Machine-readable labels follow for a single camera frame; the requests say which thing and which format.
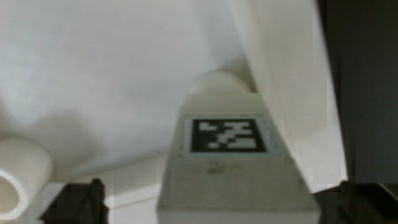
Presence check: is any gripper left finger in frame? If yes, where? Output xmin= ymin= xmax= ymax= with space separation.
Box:
xmin=39 ymin=179 xmax=108 ymax=224

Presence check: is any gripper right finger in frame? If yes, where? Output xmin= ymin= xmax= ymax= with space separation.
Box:
xmin=313 ymin=181 xmax=398 ymax=224

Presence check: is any white leg with tag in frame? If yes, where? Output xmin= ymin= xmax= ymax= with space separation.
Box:
xmin=156 ymin=72 xmax=320 ymax=224

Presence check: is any white square tabletop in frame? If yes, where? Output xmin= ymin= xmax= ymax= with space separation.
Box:
xmin=0 ymin=0 xmax=348 ymax=224

